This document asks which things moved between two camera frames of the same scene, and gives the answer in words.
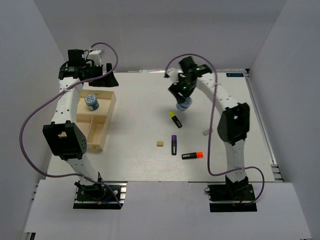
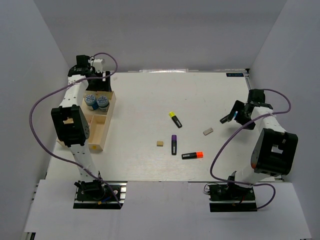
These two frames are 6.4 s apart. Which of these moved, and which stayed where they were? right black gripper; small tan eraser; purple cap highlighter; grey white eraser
Moved: right black gripper
Stayed: small tan eraser; grey white eraser; purple cap highlighter
